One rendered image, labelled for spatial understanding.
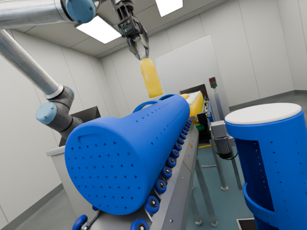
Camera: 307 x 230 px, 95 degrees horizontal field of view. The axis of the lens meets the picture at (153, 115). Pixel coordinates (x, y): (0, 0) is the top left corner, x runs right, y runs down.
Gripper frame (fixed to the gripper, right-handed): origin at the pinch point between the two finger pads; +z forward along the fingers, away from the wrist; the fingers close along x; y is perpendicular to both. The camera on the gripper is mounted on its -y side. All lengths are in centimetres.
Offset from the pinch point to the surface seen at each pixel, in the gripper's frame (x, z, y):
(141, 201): 2, 41, 40
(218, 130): 19, 69, -59
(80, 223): -16, 43, 46
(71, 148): -15.5, 23.5, 39.3
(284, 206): 38, 78, 7
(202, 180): -3, 102, -39
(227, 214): 7, 149, -48
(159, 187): 2, 45, 31
